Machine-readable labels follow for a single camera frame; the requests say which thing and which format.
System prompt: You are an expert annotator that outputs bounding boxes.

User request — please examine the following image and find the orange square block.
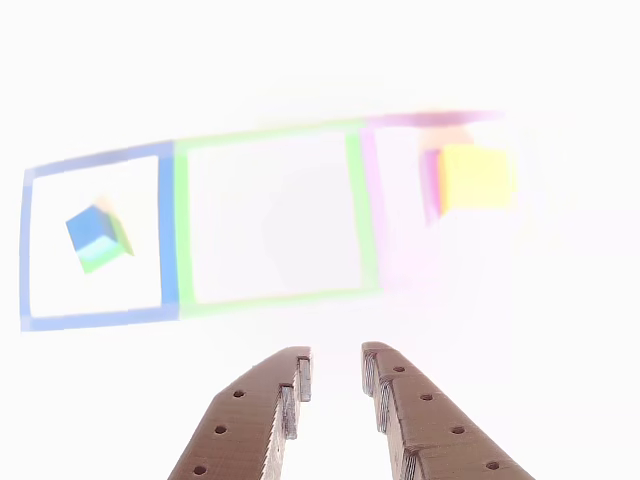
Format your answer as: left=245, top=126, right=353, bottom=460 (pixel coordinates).
left=437, top=143, right=516, bottom=217

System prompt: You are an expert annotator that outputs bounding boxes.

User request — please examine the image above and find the purple tape square outline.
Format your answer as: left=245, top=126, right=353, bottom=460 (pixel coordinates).
left=359, top=109, right=506, bottom=297

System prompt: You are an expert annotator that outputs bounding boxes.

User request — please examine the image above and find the green tape square outline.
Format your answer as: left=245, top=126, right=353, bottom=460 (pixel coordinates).
left=172, top=118, right=381, bottom=322

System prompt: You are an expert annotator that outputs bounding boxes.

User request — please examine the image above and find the small blue cube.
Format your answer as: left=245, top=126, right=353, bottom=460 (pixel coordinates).
left=64, top=203, right=119, bottom=266

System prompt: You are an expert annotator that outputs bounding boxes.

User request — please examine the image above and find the blue tape square outline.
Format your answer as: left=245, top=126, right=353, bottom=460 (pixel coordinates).
left=18, top=141, right=180, bottom=334

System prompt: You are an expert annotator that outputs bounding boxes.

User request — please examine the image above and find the green square block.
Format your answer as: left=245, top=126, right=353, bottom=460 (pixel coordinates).
left=82, top=212, right=136, bottom=275

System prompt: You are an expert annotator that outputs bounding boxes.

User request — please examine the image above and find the purple square block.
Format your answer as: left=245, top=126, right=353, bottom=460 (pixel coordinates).
left=419, top=148, right=444, bottom=227

